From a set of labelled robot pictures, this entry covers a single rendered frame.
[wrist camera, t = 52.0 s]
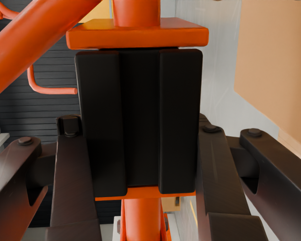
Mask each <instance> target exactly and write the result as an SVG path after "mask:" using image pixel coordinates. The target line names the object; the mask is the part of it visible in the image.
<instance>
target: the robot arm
mask: <svg viewBox="0 0 301 241"><path fill-rule="evenodd" d="M55 121H56V128H57V142H54V143H50V144H44V145H42V144H41V140H40V138H37V137H27V136H26V137H21V138H19V139H17V140H14V141H13V142H11V143H10V144H9V145H8V146H7V147H6V148H5V149H4V150H3V151H2V152H1V153H0V241H21V239H22V237H23V236H24V234H25V232H26V230H27V228H28V226H29V224H30V222H31V220H32V219H33V217H34V215H35V213H36V211H37V209H38V208H39V206H40V204H41V202H42V200H43V198H44V197H45V195H46V193H47V191H48V185H54V186H53V198H52V209H51V221H50V227H47V228H46V230H45V236H44V241H102V236H101V229H100V223H99V219H98V217H97V208H96V201H95V194H94V188H93V181H92V175H91V168H90V161H89V154H88V147H87V141H86V138H84V137H83V130H82V122H81V115H78V114H68V115H63V116H60V117H58V118H57V119H56V120H55ZM197 149H198V152H197V170H196V172H195V193H196V210H197V227H198V241H269V240H268V238H267V235H266V232H265V229H264V227H263V224H262V221H261V219H260V217H259V216H254V215H251V213H250V210H249V207H248V203H247V200H246V197H245V195H246V196H247V197H248V199H249V200H250V202H251V203H252V204H253V206H254V207H255V208H256V210H257V211H258V212H259V214H260V215H261V216H262V218H263V219H264V220H265V222H266V223H267V224H268V226H269V227H270V228H271V230H272V231H273V233H274V234H275V235H276V237H277V238H278V239H279V241H301V159H300V158H299V157H298V156H297V155H295V154H294V153H293V152H291V151H290V150H289V149H288V148H286V147H285V146H284V145H282V144H281V143H280V142H278V141H277V140H276V139H274V138H273V137H272V136H271V135H269V134H268V133H267V132H265V131H262V130H260V129H257V128H256V129H255V128H251V129H243V130H241V132H240V137H233V136H226V135H225V132H224V130H223V128H221V127H219V126H215V125H212V124H211V123H210V121H209V120H208V119H207V117H206V116H205V115H203V114H201V113H200V120H199V133H198V136H197Z"/></svg>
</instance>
